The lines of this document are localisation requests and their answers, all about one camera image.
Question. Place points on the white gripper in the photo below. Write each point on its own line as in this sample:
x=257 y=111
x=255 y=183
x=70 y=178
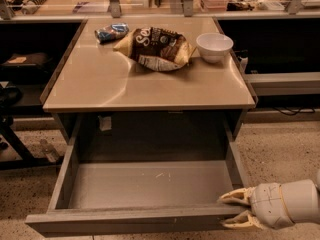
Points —
x=268 y=204

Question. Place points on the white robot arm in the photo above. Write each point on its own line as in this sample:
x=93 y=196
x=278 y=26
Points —
x=302 y=200

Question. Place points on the blue snack bag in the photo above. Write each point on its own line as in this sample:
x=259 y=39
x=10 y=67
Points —
x=111 y=32

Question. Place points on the clear plastic bottle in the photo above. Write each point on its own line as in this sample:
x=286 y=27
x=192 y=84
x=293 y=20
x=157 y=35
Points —
x=49 y=151

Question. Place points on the white bowl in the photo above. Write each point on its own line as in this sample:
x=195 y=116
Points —
x=213 y=47

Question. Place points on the grey top drawer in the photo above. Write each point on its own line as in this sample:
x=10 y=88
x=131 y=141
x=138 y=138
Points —
x=150 y=172

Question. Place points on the brown yellow chip bag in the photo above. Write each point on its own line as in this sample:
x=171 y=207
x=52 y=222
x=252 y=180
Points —
x=157 y=49

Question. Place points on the grey drawer cabinet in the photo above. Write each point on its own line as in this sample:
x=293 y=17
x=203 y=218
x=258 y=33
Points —
x=148 y=84

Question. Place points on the black headphones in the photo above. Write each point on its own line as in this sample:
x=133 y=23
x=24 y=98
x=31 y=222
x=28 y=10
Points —
x=9 y=96

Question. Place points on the black bag on shelf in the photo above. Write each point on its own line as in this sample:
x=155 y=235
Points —
x=27 y=68

